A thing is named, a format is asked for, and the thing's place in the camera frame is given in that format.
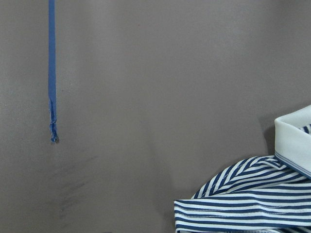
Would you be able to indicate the navy white striped polo shirt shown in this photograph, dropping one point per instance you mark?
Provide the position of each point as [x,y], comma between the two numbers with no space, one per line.
[263,194]

